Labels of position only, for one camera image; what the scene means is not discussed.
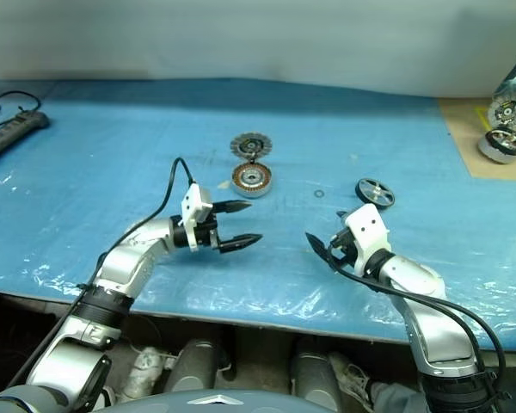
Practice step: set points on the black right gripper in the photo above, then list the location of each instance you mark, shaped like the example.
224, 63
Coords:
346, 249

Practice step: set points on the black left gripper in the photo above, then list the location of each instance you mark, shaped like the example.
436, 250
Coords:
207, 234

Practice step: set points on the silver round rotor housing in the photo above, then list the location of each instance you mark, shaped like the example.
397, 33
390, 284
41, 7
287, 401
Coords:
375, 192

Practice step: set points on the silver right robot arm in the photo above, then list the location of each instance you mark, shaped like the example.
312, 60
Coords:
434, 335

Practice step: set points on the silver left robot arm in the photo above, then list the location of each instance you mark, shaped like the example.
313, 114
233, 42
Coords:
124, 258

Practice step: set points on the motor stator with copper windings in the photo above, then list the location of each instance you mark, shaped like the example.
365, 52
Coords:
251, 181

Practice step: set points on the finned metal motor disc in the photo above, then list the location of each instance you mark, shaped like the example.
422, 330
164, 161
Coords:
252, 146
508, 111

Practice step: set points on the assembled silver motor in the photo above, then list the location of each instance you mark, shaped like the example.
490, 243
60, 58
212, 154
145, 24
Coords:
503, 146

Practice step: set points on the small pale tape scrap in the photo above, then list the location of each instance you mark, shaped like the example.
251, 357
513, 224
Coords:
224, 186

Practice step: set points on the blue table mat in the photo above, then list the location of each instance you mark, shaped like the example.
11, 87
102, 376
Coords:
112, 193

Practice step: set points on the dark grey rounded cylinder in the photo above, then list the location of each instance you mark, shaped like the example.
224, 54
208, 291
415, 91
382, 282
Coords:
198, 365
316, 374

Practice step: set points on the white sneaker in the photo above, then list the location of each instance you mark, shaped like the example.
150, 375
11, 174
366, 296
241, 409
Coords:
357, 378
148, 370

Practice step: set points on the brown cardboard sheet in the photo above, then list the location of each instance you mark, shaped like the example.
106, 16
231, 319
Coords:
464, 150

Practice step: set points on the grey trouser leg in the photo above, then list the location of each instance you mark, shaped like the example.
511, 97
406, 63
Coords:
395, 398

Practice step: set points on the grey robot torso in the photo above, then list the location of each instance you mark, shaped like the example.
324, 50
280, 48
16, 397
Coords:
223, 404

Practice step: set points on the dark grey power strip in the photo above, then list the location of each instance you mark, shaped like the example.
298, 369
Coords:
13, 131

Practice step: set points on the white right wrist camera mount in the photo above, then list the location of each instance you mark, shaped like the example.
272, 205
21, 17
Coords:
367, 232

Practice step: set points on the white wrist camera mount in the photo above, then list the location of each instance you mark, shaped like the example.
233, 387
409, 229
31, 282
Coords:
194, 199
367, 232

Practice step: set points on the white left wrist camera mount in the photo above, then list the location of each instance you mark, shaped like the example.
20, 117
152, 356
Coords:
194, 199

